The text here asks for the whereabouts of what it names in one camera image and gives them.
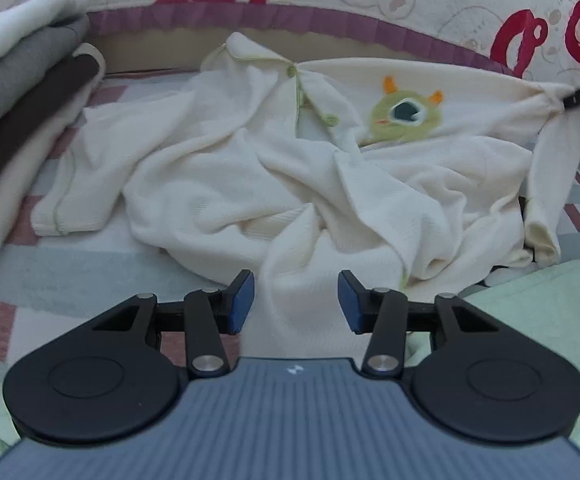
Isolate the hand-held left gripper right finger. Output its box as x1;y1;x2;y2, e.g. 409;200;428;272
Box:
337;269;500;377

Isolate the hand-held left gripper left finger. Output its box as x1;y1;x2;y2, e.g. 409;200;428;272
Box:
92;269;255;378

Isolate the white waffle top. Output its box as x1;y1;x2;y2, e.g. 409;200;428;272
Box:
31;31;580;358

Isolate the light green quilt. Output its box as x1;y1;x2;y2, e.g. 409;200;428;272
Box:
0;260;580;466

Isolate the bear print bed bumper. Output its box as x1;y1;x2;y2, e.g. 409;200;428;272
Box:
0;0;580;91

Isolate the checked bed sheet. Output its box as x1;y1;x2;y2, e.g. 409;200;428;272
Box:
0;67;580;391

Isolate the cream folded garment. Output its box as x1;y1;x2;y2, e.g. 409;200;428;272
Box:
0;42;107;251

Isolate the dark brown folded garment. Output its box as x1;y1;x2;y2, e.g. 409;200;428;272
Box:
0;52;101;236

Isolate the grey folded garment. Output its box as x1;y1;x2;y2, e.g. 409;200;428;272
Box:
0;12;91;161

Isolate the white folded garment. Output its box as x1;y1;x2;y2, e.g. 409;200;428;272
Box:
0;0;88;86

